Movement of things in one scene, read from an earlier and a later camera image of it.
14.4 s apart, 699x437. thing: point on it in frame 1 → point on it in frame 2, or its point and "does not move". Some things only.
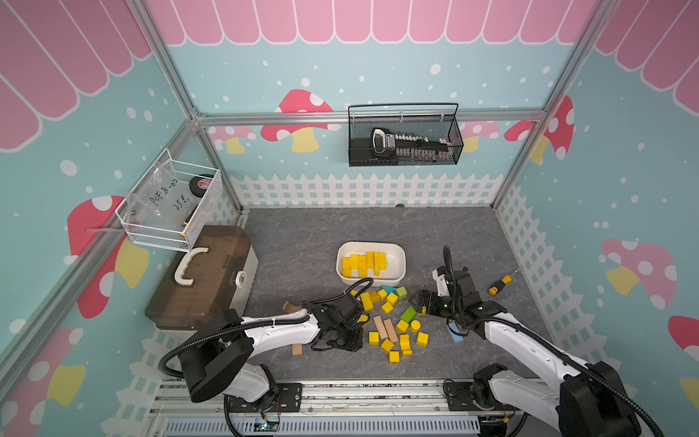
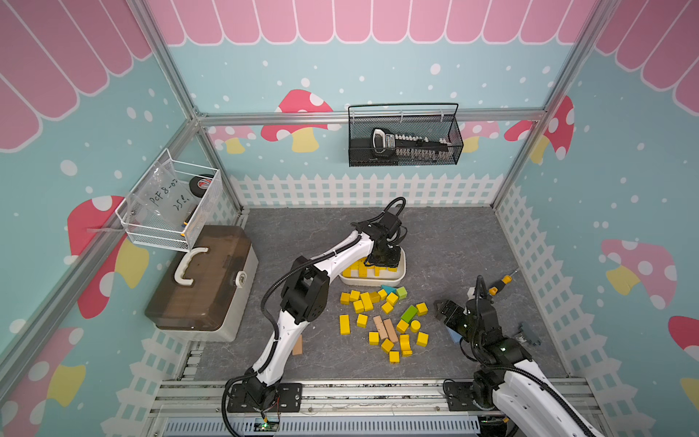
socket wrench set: x=410 y=147 does not move
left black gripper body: x=347 y=339 → x=387 y=257
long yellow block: x=347 y=271 does not move
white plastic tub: x=384 y=262 does not move
